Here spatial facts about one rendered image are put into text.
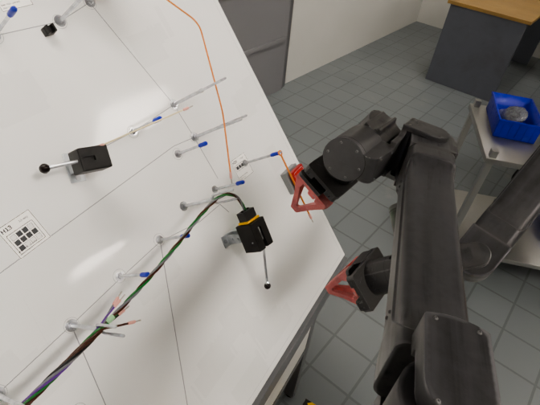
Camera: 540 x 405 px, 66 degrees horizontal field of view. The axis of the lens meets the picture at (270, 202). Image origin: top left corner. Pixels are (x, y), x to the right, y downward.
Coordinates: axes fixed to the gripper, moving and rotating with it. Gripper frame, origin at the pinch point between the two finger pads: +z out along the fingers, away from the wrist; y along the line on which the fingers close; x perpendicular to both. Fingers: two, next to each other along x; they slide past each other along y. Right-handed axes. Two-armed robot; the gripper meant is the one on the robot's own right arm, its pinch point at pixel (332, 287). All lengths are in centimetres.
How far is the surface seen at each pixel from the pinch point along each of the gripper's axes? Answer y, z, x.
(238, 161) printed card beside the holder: -10.6, 15.4, -28.1
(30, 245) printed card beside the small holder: 33.4, 15.2, -30.5
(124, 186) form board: 16.4, 14.7, -32.7
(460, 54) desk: -386, 60, -29
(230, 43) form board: -22, 11, -52
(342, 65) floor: -357, 155, -78
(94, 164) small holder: 23.6, 6.8, -36.2
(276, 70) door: -254, 160, -93
